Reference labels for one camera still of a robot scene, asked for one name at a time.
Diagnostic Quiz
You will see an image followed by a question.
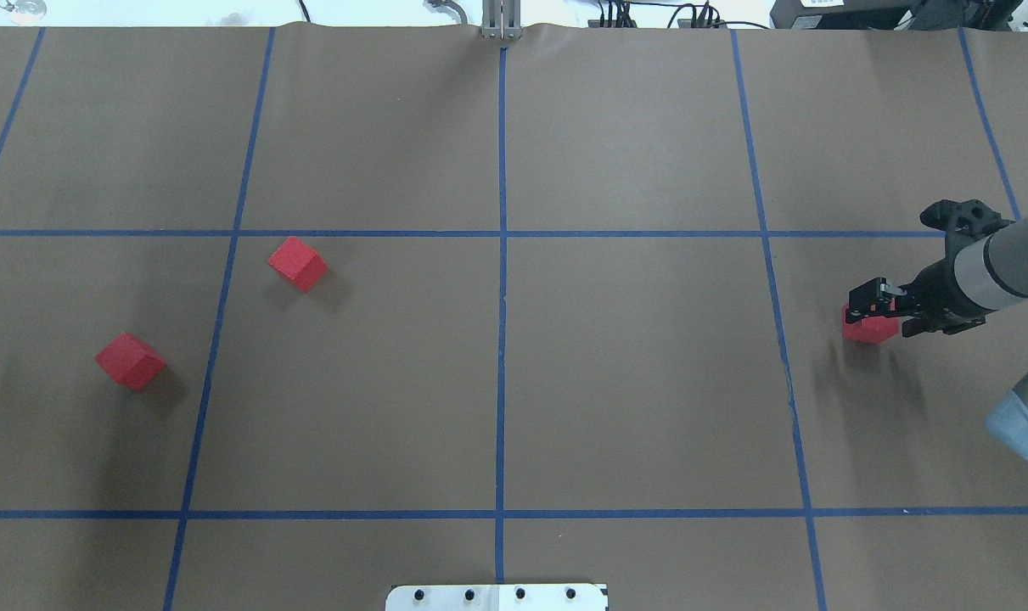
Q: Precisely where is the brown paper mat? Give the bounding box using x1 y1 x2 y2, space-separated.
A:
0 23 1028 610

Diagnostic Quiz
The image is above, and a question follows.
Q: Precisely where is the aluminium frame post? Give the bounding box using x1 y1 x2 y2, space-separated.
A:
481 0 524 42

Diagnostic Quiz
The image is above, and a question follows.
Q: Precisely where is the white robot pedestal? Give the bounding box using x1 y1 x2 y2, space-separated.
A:
386 583 610 610

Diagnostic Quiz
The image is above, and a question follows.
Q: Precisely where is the red block two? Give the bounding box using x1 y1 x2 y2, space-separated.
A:
267 236 329 294

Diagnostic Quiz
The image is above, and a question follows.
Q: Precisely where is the black power box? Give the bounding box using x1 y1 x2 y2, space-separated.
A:
769 1 915 31

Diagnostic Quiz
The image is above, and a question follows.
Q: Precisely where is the red block three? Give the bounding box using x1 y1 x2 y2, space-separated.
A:
842 306 900 345

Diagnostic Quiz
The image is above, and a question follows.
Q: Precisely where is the red block one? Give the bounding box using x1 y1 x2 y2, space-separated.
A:
94 332 166 391

